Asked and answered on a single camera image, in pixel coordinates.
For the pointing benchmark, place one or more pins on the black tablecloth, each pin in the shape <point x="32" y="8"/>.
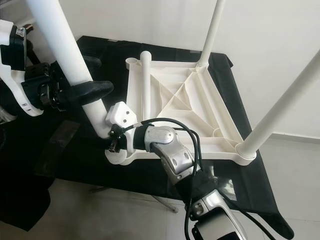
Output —
<point x="70" y="160"/>

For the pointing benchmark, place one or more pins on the white plastic table top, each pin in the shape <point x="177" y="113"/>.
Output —
<point x="195" y="100"/>

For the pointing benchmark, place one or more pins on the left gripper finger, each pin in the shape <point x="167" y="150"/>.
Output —
<point x="92" y="61"/>
<point x="90" y="91"/>

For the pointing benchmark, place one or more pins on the glossy dark tape strip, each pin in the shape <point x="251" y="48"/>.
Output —
<point x="55" y="147"/>

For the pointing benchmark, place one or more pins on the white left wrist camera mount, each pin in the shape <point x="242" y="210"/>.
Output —
<point x="25" y="100"/>

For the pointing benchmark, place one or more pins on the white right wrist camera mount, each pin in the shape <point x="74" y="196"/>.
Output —
<point x="120" y="112"/>

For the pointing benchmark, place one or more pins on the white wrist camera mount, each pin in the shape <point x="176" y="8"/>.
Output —
<point x="120" y="112"/>
<point x="25" y="100"/>

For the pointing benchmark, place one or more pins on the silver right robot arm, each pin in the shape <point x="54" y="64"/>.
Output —
<point x="170" y="150"/>

